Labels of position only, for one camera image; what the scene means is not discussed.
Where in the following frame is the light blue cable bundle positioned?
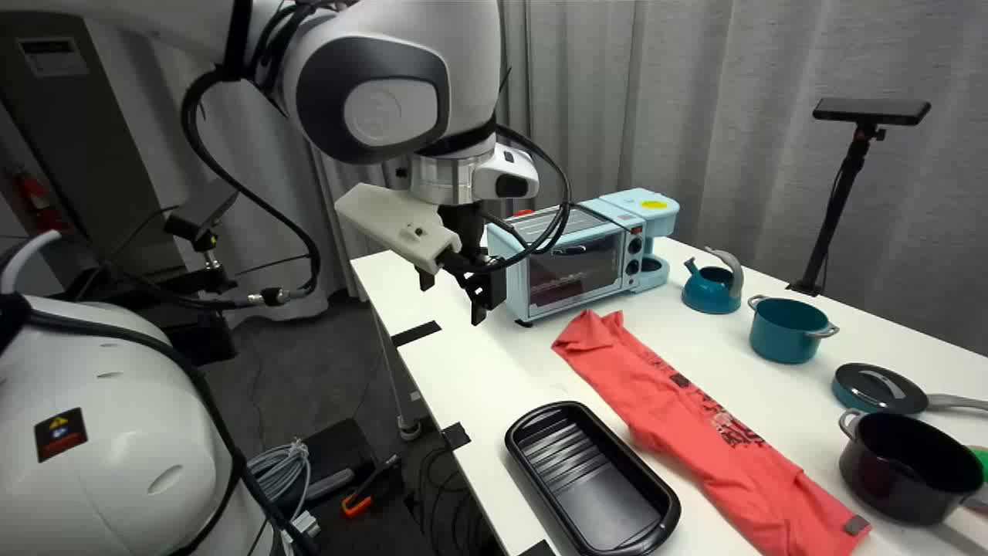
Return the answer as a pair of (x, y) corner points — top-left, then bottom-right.
(244, 438), (317, 541)

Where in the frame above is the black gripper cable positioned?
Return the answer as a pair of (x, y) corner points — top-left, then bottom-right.
(491, 119), (573, 271)

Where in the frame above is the small teal pan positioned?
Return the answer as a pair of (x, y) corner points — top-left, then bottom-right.
(831, 362), (988, 420)

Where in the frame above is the black ridged tray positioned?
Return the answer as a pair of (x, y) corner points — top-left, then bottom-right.
(504, 400), (684, 556)

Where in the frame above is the black camera tripod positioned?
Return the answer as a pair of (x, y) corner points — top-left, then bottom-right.
(784, 97), (936, 300)

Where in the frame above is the black clamp bracket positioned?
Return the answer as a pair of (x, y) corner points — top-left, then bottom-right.
(159, 211), (292, 311)

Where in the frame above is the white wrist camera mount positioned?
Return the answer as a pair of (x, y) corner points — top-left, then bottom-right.
(334, 182), (466, 278)

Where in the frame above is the long black tape strip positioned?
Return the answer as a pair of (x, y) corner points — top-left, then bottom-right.
(390, 319), (444, 350)

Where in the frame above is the teal pot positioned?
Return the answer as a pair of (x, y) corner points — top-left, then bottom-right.
(745, 293), (842, 369)

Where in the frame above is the grey equipment cabinet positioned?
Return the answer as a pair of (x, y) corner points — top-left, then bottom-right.
(0, 9), (162, 267)

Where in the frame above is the black looping arm cable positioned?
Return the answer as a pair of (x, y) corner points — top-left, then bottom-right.
(180, 0), (326, 308)

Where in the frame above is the black pot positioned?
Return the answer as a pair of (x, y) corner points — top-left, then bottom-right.
(836, 409), (988, 531)

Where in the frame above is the red shirt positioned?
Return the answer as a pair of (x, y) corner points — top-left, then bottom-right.
(549, 306), (873, 556)

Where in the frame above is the orange handled tool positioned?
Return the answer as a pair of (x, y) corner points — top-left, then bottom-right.
(338, 455), (401, 519)

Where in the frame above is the light blue toaster oven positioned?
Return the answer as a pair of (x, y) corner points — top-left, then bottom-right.
(484, 184), (683, 327)

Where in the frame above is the grey curtain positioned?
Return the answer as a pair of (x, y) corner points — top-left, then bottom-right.
(496, 0), (988, 357)

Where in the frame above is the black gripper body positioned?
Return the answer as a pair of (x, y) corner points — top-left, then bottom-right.
(434, 201), (511, 291)

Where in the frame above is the teal toy teapot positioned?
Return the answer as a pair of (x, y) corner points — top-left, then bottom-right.
(678, 244), (748, 319)

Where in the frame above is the white hose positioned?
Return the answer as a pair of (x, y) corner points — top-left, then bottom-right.
(0, 224), (64, 296)

